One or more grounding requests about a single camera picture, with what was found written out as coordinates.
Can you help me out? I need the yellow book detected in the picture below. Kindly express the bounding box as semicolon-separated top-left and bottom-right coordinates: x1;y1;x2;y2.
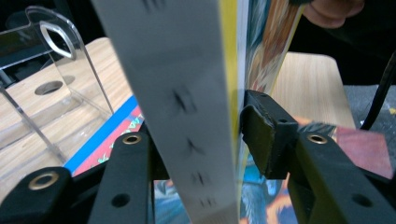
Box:
90;0;307;224

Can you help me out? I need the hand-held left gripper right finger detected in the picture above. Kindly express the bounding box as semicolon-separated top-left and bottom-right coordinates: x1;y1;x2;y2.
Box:
241;89;396;224

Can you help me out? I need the red illustrated book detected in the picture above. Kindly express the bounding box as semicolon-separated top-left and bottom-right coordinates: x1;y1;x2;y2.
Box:
73;105;395;224

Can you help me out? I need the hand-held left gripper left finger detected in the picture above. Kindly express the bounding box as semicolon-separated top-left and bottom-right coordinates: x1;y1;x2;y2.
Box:
88;122;171;224

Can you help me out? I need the clear acrylic book rack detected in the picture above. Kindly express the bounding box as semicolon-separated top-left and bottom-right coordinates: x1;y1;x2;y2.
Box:
0;4;115;190

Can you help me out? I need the blue book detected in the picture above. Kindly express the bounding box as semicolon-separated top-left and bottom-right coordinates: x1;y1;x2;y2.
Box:
64;94;139;175

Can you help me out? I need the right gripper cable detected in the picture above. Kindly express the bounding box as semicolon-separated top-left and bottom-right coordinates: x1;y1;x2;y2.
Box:
360;50;396;132

